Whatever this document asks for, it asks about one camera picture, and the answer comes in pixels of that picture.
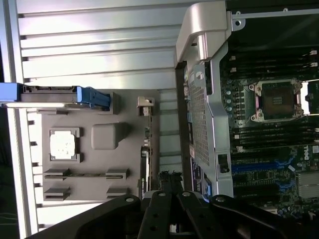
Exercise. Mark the metal socket cover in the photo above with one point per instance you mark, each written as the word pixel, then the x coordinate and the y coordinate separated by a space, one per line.
pixel 306 99

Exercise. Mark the hard disk with blue caddy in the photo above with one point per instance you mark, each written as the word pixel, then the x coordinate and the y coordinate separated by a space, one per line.
pixel 49 95

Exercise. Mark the green motherboard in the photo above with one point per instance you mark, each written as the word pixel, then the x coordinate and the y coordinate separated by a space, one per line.
pixel 261 179

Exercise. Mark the grey parts rack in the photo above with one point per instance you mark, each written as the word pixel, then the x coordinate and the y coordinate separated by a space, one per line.
pixel 99 161

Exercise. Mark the blue expansion slot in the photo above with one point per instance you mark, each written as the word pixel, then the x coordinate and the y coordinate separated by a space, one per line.
pixel 254 166

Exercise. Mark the silver CPU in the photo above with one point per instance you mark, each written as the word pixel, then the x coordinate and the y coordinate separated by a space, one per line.
pixel 62 144

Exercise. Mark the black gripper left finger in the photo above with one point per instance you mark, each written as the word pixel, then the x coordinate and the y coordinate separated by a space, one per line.
pixel 154 216

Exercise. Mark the open black PC case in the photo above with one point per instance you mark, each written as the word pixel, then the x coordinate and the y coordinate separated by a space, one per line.
pixel 199 74

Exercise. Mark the CPU socket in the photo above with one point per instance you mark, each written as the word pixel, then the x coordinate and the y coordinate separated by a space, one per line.
pixel 276 99

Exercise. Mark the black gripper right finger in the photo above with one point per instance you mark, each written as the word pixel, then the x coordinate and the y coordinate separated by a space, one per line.
pixel 197 219

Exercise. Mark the silver chipset heatsink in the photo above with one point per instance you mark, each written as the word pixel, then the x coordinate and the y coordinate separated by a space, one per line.
pixel 309 185

